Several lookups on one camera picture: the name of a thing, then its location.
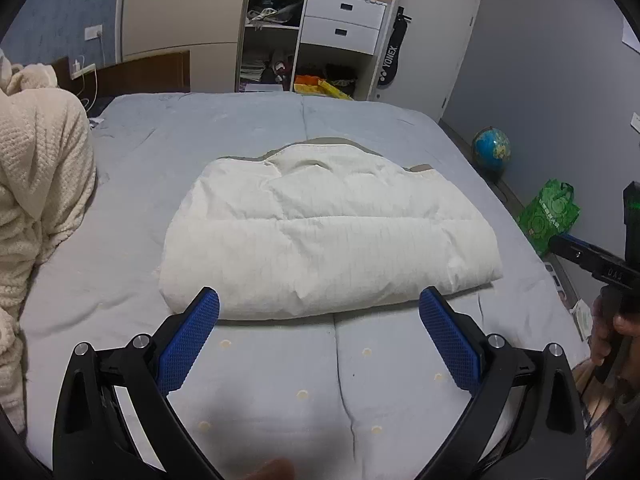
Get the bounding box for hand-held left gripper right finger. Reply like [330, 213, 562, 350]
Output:
[415, 286, 587, 480]

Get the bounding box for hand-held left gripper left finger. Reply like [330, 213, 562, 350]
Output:
[52, 286, 223, 480]

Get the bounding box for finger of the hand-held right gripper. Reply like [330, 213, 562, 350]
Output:
[548, 232, 608, 279]

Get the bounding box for white duvet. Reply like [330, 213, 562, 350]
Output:
[157, 136, 503, 322]

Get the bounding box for person's right hand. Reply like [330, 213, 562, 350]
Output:
[589, 299, 640, 391]

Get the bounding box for white paper tag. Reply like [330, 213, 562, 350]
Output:
[574, 300, 597, 342]

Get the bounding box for green shopping bag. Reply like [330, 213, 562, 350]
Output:
[517, 179, 582, 258]

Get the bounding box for person's patterned clothing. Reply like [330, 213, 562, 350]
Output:
[570, 360, 640, 480]

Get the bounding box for blue globe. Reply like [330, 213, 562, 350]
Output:
[472, 127, 512, 171]

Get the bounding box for bed with grey-blue sheet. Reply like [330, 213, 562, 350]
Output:
[20, 91, 593, 480]

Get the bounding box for cream fleece robe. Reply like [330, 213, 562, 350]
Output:
[0, 50, 98, 436]

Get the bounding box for white door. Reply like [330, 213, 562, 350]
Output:
[400, 0, 488, 123]

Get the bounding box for black racket bag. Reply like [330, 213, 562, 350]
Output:
[374, 6, 413, 91]

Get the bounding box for brown wooden headboard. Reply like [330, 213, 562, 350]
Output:
[50, 50, 192, 98]

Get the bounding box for stack of books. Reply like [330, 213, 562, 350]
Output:
[240, 57, 267, 82]

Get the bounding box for yellow packet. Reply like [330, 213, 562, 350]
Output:
[319, 80, 354, 101]

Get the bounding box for dark cloth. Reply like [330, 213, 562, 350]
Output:
[324, 62, 359, 87]

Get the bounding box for white open shelf cabinet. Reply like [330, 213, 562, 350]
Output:
[235, 0, 408, 103]

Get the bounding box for white drawer unit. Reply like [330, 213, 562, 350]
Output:
[299, 0, 388, 56]

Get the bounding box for beige wardrobe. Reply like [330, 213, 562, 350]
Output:
[116, 0, 251, 93]

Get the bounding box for white wall paper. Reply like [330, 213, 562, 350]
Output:
[620, 19, 640, 54]

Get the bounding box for white charging cable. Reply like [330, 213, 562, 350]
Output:
[75, 35, 104, 111]

